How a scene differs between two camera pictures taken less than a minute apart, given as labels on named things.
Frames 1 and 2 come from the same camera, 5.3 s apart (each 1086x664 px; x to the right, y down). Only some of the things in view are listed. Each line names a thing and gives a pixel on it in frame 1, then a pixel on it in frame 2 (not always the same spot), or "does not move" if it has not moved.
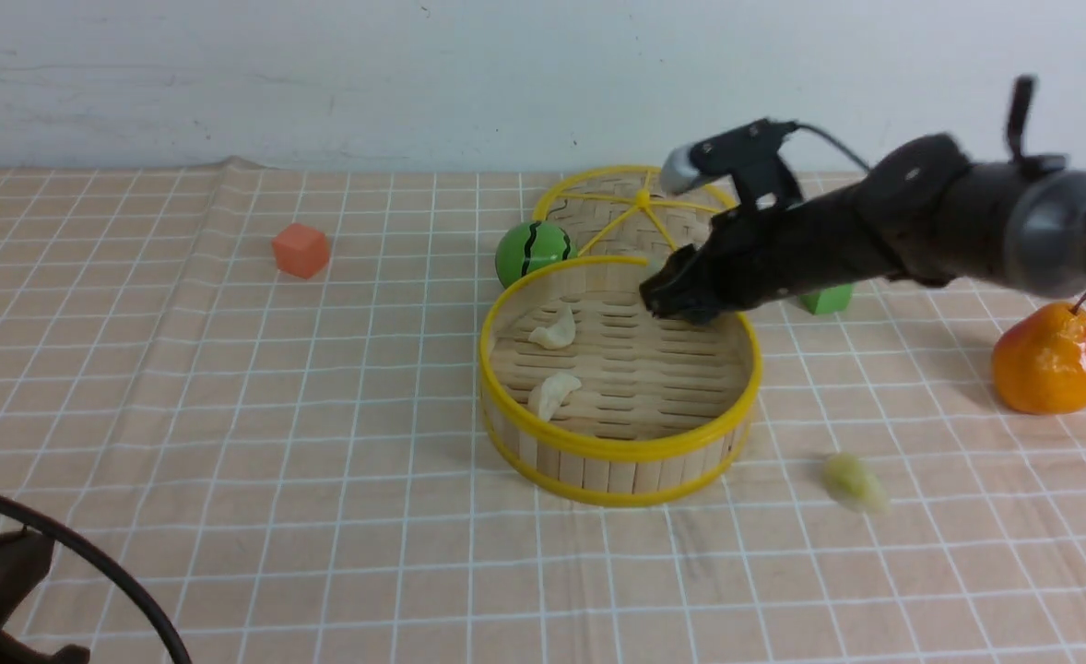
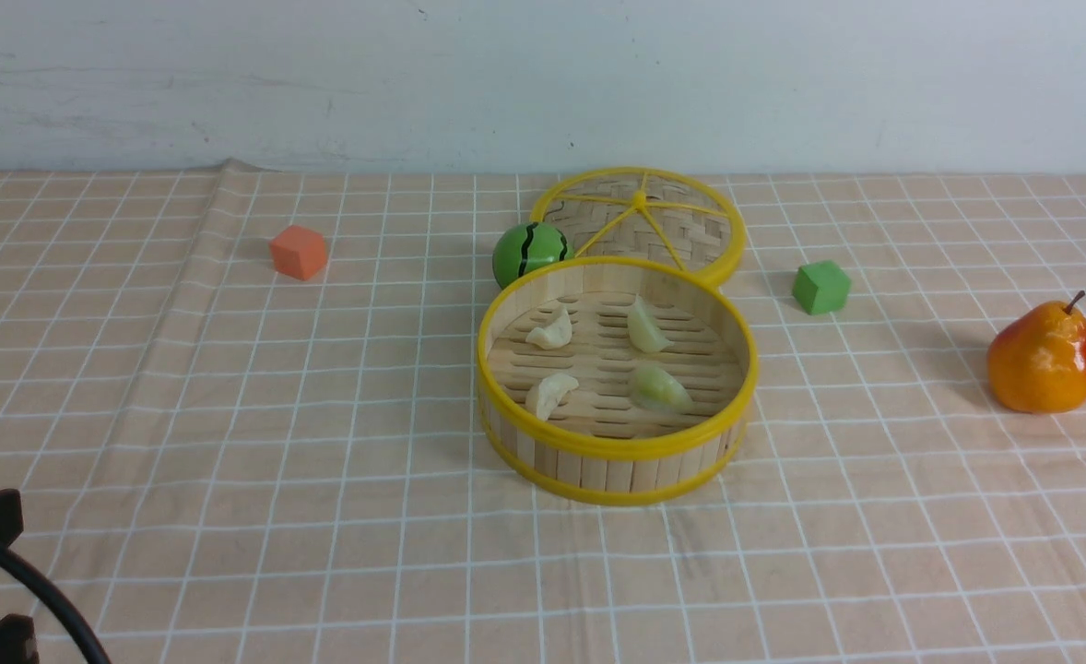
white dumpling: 560,333 does not move
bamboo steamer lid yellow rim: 627,211 does not move
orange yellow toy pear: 1050,361 does not move
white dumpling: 545,399 does not move
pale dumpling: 655,264 -> 644,329
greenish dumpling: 847,480 -> 654,387
